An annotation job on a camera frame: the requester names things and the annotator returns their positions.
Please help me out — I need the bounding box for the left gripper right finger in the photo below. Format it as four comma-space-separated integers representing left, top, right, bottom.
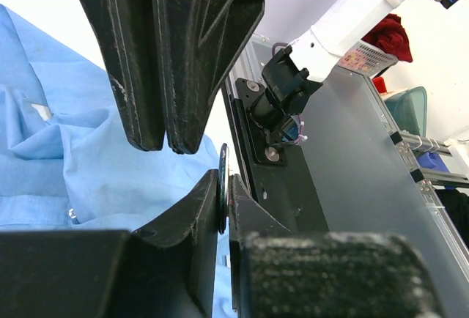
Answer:
228, 175, 446, 317

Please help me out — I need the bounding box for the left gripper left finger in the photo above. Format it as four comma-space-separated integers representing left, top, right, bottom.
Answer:
1, 170, 218, 317

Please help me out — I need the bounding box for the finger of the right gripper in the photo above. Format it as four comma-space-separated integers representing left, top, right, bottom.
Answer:
79, 0, 165, 151
152, 0, 265, 154

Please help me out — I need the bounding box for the round blue badge pin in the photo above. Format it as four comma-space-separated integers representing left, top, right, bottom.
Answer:
216, 143, 229, 234

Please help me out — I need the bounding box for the blue button-up shirt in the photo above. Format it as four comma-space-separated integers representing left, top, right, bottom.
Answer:
0, 2, 243, 318

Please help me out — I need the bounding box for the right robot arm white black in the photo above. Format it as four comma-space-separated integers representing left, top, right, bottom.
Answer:
79, 0, 440, 154

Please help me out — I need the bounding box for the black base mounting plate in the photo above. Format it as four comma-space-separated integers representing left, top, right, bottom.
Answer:
222, 78, 329, 233

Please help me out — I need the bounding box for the white plastic basket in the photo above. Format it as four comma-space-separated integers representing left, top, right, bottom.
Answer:
337, 40, 398, 77

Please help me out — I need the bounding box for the dark red cloth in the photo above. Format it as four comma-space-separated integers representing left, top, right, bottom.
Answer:
362, 14, 413, 63

